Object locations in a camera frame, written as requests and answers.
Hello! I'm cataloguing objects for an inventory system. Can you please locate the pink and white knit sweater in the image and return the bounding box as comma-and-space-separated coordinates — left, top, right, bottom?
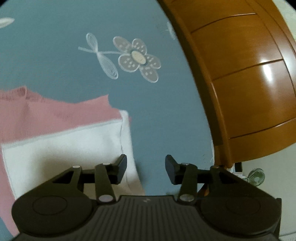
1, 87, 144, 240

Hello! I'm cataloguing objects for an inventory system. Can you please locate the white charger box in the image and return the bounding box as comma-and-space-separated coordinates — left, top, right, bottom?
226, 162, 243, 178

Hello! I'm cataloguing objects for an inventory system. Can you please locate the small green desk fan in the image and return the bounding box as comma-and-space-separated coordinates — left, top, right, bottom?
242, 168, 265, 187

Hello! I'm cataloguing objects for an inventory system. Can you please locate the wooden headboard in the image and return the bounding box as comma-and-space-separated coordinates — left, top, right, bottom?
159, 1, 295, 167

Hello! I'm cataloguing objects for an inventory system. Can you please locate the blue floral bed sheet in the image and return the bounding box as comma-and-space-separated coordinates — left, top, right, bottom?
1, 1, 213, 240

